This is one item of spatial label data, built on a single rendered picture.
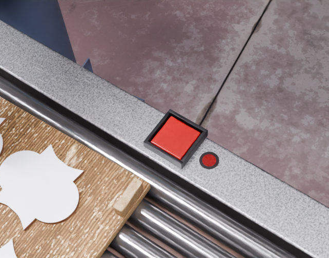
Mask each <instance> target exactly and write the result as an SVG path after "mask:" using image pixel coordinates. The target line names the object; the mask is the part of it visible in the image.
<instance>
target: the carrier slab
mask: <svg viewBox="0 0 329 258"><path fill-rule="evenodd" d="M0 118H6V120H7V121H6V122H5V123H4V124H3V125H2V126H1V128H0V134H1V136H2V138H3V140H4V150H3V153H2V155H1V157H0V166H1V164H2V163H3V162H4V160H5V159H6V158H8V157H9V156H10V155H12V154H13V153H16V152H20V151H33V152H36V153H38V154H41V153H42V152H43V151H44V150H45V149H46V148H47V147H48V146H49V145H52V147H53V150H54V153H55V155H56V156H57V157H58V158H59V159H60V160H61V161H62V162H63V163H64V164H65V165H67V166H69V167H71V168H74V169H79V170H84V172H85V173H84V174H83V175H82V176H81V177H80V178H79V179H78V180H77V181H76V182H75V183H74V184H75V185H76V187H77V189H78V191H79V196H80V200H79V206H78V208H77V210H76V212H75V213H74V215H73V216H72V217H70V218H69V219H67V220H66V221H64V222H62V223H59V224H53V225H50V224H44V223H41V222H39V221H38V220H36V221H35V222H34V223H33V224H32V225H31V226H30V227H29V228H28V229H27V230H26V231H24V229H23V226H22V223H21V220H20V218H19V216H18V215H17V214H16V213H15V212H13V211H12V210H11V209H10V208H9V207H7V206H5V205H2V204H0V248H2V247H3V246H4V245H6V244H7V243H8V242H9V241H11V240H14V248H15V253H16V256H17V258H100V257H101V255H102V254H103V253H104V251H105V250H106V249H107V247H108V246H109V245H110V243H111V242H112V241H113V239H114V238H115V236H116V235H117V234H118V232H119V231H120V230H121V228H122V227H123V225H124V224H125V222H126V221H127V220H128V218H129V217H130V216H131V214H132V213H133V211H134V210H135V209H136V207H137V206H138V205H139V203H140V202H141V201H142V199H143V198H144V197H145V195H146V194H147V192H148V191H149V190H150V188H151V187H150V184H149V183H148V182H146V181H144V180H143V179H141V178H139V177H138V176H136V175H134V174H132V173H131V172H129V171H127V170H125V169H124V168H122V167H120V166H119V165H117V164H115V163H113V162H112V161H110V160H108V159H107V158H105V157H103V156H101V155H100V154H98V153H96V152H95V151H93V150H91V149H89V148H88V147H86V146H84V145H82V144H81V143H79V142H77V141H76V140H74V139H72V138H70V137H69V136H67V135H65V134H64V133H62V132H60V131H58V130H57V129H55V128H53V127H52V126H50V125H48V124H46V123H45V122H43V121H41V120H39V119H38V118H36V117H34V116H33V115H31V114H29V113H27V112H26V111H24V110H22V109H21V108H19V107H17V106H15V105H14V104H12V103H10V102H9V101H7V100H5V99H4V98H2V97H0ZM134 178H137V179H139V180H140V181H141V182H142V186H143V191H142V192H141V194H140V196H139V197H138V199H137V200H136V201H135V203H134V204H133V205H132V206H131V208H130V209H129V211H128V212H127V213H126V215H125V216H124V217H121V216H119V215H117V214H116V213H115V211H114V209H113V206H114V205H115V203H116V202H117V201H118V200H119V199H120V197H121V196H122V195H123V193H124V192H125V190H126V189H127V187H128V186H129V185H130V183H131V182H132V180H133V179H134ZM2 190H3V189H2V187H1V186H0V192H1V191H2Z"/></svg>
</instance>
